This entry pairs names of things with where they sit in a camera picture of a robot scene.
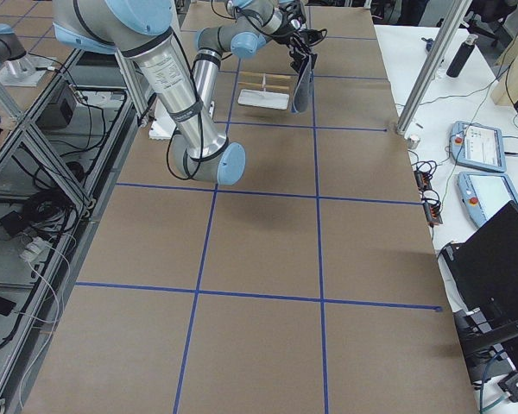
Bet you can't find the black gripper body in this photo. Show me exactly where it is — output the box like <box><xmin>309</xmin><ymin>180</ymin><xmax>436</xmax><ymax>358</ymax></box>
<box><xmin>280</xmin><ymin>8</ymin><xmax>306</xmax><ymax>45</ymax></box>

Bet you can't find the blue grey microfibre towel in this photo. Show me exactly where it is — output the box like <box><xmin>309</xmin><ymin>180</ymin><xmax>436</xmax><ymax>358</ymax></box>
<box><xmin>290</xmin><ymin>55</ymin><xmax>313</xmax><ymax>113</ymax></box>

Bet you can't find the white wooden towel rack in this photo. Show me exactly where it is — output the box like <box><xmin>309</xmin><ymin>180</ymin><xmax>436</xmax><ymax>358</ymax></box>
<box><xmin>237</xmin><ymin>72</ymin><xmax>291</xmax><ymax>110</ymax></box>

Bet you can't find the small metal cylinder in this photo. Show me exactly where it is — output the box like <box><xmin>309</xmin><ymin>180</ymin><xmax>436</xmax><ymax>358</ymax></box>
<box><xmin>406</xmin><ymin>135</ymin><xmax>420</xmax><ymax>150</ymax></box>

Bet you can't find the black water bottle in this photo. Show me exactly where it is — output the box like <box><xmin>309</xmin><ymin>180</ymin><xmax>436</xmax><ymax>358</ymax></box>
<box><xmin>446</xmin><ymin>34</ymin><xmax>478</xmax><ymax>78</ymax></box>

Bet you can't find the teach pendant far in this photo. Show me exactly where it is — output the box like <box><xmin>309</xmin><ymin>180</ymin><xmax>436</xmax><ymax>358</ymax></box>
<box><xmin>449</xmin><ymin>121</ymin><xmax>506</xmax><ymax>173</ymax></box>

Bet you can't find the teach pendant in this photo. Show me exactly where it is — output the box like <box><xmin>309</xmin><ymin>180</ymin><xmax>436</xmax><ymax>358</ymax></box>
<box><xmin>449</xmin><ymin>121</ymin><xmax>506</xmax><ymax>173</ymax></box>
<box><xmin>458</xmin><ymin>172</ymin><xmax>518</xmax><ymax>228</ymax></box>

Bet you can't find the black usb hub right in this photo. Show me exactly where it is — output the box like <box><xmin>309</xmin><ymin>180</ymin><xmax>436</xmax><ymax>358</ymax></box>
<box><xmin>422</xmin><ymin>198</ymin><xmax>443</xmax><ymax>228</ymax></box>

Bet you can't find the teach pendant near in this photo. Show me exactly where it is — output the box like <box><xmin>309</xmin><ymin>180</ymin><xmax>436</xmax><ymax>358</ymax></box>
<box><xmin>458</xmin><ymin>172</ymin><xmax>518</xmax><ymax>228</ymax></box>

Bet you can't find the aluminium frame post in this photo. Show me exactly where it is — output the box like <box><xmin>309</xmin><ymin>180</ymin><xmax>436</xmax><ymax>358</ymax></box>
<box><xmin>395</xmin><ymin>0</ymin><xmax>472</xmax><ymax>135</ymax></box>

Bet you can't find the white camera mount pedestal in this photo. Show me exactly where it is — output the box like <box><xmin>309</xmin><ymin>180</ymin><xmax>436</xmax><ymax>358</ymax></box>
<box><xmin>148</xmin><ymin>100</ymin><xmax>176</xmax><ymax>141</ymax></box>

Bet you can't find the black power box under frame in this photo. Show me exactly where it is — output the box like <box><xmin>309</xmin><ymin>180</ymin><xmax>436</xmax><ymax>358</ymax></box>
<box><xmin>36</xmin><ymin>86</ymin><xmax>77</xmax><ymax>129</ymax></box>

